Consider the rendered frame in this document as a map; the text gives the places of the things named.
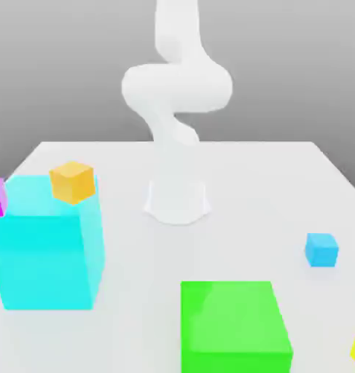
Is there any small orange cube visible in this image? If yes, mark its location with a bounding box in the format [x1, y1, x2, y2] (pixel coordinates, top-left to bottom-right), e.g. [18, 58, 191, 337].
[49, 160, 96, 206]

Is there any small blue cube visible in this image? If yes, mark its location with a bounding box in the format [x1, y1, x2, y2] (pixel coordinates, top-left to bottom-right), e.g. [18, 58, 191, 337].
[304, 232, 340, 268]

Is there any large green box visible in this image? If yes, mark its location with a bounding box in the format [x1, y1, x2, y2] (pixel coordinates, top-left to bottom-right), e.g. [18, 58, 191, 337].
[180, 280, 294, 373]

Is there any large cyan box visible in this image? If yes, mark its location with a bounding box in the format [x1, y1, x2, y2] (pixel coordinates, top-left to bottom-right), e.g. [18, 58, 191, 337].
[0, 173, 106, 311]

